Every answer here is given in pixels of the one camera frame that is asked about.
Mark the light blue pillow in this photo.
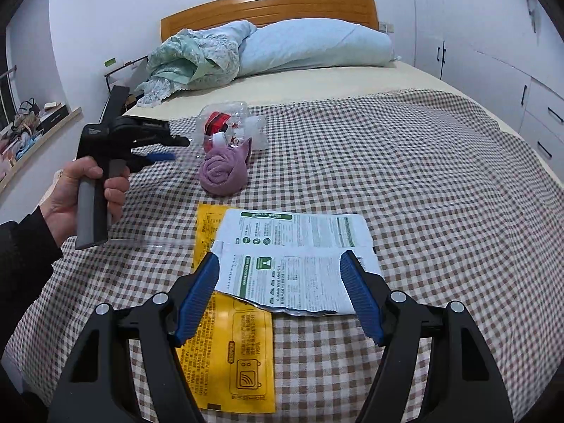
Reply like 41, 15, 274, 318
238, 21, 395, 81

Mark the metal window railing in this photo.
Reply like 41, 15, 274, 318
0, 65, 18, 130

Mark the pile of assorted small items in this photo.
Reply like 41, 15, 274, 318
0, 97, 71, 177

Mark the white printed torn packet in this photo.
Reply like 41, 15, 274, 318
213, 209, 383, 318

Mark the rolled purple cloth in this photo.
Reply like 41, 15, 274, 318
199, 137, 253, 197

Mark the green floral quilt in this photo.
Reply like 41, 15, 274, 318
136, 21, 258, 109

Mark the yellow printed packet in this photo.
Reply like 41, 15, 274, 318
175, 203, 276, 415

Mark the person's left forearm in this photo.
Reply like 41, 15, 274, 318
0, 205, 65, 353

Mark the brown checkered blanket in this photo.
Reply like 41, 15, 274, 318
0, 88, 564, 423

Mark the clear plastic strip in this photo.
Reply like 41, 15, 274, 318
108, 238, 197, 252

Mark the wooden windowsill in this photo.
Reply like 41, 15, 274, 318
0, 106, 84, 195

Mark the wooden bed headboard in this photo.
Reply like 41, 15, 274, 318
160, 0, 380, 42

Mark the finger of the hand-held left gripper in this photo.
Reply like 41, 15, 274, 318
128, 150, 178, 172
132, 133, 192, 148

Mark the black flat box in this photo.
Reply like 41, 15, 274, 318
35, 105, 70, 135

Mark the white wardrobe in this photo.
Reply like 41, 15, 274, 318
410, 0, 564, 186

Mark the crushed clear bottle red label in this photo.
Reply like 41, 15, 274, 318
194, 100, 269, 161

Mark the black metal nightstand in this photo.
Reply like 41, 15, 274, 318
103, 55, 151, 113

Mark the pale cloth hanging on handle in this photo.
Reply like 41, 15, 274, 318
524, 0, 542, 45

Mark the person's left hand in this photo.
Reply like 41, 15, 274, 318
39, 156, 130, 247

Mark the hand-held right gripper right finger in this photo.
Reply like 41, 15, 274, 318
339, 249, 516, 423

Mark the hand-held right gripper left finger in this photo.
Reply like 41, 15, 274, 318
46, 253, 221, 423

